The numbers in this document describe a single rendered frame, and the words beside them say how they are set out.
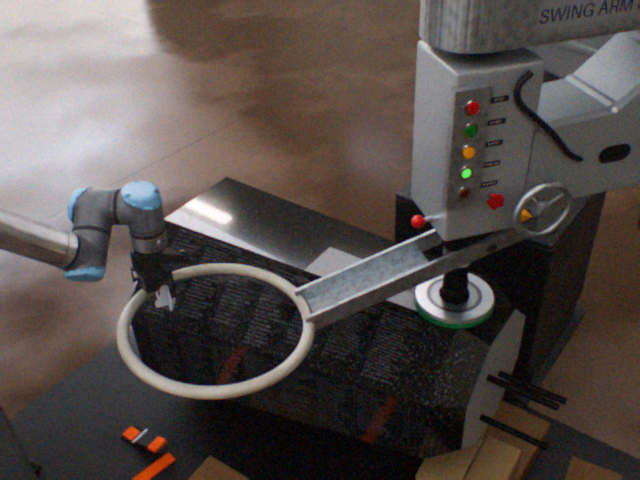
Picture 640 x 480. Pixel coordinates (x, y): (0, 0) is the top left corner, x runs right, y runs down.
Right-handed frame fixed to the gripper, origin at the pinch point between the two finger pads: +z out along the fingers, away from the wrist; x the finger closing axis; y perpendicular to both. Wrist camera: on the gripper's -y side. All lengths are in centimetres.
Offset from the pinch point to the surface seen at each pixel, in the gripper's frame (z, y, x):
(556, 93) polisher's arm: -57, -76, 62
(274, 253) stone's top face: 3.1, -38.9, 0.5
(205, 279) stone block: 14.0, -23.1, -15.8
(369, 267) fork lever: -12, -39, 39
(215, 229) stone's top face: 3.9, -34.5, -24.1
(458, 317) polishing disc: -1, -51, 61
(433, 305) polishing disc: -1, -50, 53
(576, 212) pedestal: 4, -130, 54
